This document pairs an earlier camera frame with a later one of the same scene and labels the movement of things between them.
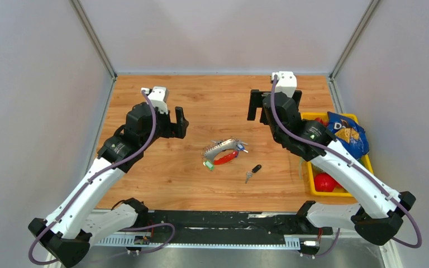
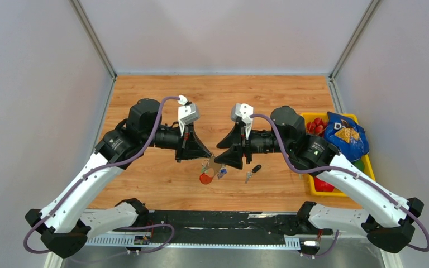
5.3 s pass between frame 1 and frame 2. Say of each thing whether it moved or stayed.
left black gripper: moved
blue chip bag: stayed
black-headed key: stayed
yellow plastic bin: stayed
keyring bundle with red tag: moved
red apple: stayed
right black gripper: moved
